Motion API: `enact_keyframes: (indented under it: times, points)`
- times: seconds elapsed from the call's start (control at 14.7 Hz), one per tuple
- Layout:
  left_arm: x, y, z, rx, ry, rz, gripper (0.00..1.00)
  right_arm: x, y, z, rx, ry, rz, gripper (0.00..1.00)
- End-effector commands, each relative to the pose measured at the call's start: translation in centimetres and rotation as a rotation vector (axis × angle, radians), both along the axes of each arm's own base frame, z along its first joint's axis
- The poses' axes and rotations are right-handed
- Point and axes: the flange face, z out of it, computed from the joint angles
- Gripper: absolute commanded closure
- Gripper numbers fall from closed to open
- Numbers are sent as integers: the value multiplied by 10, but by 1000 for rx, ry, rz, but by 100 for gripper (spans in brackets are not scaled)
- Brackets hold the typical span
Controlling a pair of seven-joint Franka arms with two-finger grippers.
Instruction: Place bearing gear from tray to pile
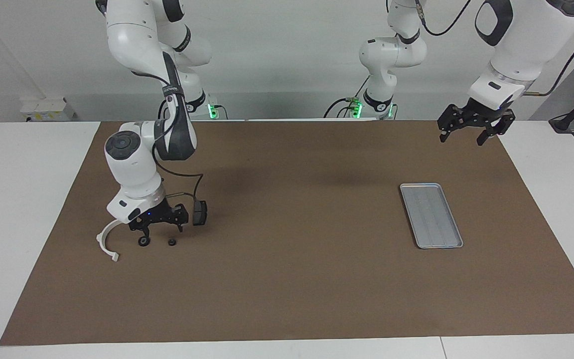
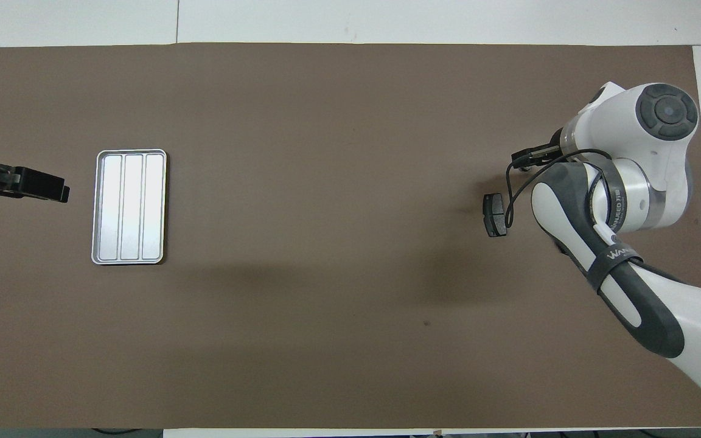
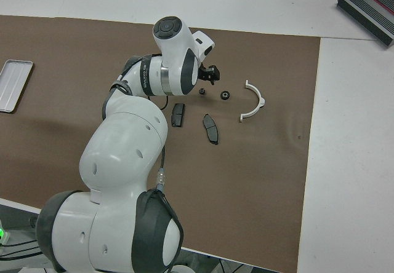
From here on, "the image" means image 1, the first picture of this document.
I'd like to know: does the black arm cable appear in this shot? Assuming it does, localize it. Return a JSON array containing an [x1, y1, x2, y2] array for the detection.
[[152, 85, 205, 200], [414, 0, 574, 98]]

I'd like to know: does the brown table mat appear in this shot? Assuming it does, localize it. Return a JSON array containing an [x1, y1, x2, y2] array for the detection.
[[0, 120, 574, 346]]

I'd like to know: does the white wall socket box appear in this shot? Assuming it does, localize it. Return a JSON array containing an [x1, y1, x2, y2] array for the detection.
[[20, 97, 76, 122]]

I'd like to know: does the silver metal tray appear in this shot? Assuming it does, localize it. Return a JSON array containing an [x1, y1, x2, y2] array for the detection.
[[400, 183, 464, 249]]

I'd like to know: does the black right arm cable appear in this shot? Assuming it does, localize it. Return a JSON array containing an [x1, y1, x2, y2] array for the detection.
[[152, 85, 205, 200]]

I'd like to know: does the black left base cable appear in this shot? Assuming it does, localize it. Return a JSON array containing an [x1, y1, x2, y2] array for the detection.
[[323, 75, 371, 119]]

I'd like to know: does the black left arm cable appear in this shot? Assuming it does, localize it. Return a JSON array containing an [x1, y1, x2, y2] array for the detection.
[[414, 0, 574, 98]]

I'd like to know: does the white curved plastic bracket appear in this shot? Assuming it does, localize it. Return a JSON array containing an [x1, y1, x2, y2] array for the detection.
[[96, 219, 121, 262]]

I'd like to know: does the grey brake pad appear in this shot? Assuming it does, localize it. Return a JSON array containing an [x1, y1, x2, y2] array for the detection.
[[192, 200, 209, 226]]

